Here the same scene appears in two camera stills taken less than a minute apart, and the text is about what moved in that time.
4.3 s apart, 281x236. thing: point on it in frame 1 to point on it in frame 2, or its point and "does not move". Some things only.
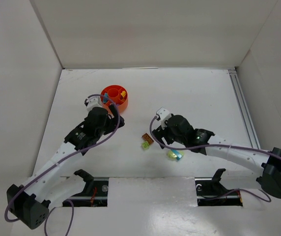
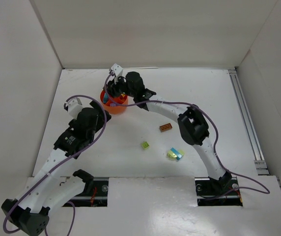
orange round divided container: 118,93 does not move
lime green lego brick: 145,145 does not move
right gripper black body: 159,133 to 113,89
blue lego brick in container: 105,99 does not move
